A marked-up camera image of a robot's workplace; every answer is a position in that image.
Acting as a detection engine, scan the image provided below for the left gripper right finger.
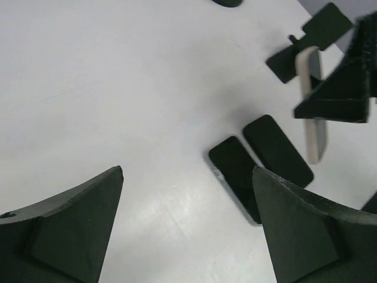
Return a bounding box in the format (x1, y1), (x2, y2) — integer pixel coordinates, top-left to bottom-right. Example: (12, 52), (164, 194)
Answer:
(253, 167), (376, 282)

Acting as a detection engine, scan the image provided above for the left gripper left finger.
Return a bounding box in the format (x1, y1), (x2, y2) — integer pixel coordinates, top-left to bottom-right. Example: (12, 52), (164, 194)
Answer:
(1, 166), (124, 282)

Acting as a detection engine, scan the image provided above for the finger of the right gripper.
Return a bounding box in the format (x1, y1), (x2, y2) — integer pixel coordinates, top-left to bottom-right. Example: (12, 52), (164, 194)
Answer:
(293, 67), (370, 123)
(345, 11), (376, 97)

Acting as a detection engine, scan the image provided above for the black square base stand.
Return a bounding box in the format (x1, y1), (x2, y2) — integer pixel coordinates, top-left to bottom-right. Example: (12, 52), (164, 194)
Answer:
(266, 2), (353, 84)

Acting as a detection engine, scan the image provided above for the pink phone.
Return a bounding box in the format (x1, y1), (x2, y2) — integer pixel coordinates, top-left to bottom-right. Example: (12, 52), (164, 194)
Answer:
(295, 46), (328, 164)

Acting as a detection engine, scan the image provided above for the black phone white case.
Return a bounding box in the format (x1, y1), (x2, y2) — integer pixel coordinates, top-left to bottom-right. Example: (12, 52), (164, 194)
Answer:
(207, 136), (262, 226)

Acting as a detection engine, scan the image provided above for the black round clamp stand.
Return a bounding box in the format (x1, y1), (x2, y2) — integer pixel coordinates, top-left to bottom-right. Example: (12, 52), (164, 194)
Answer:
(212, 0), (243, 8)

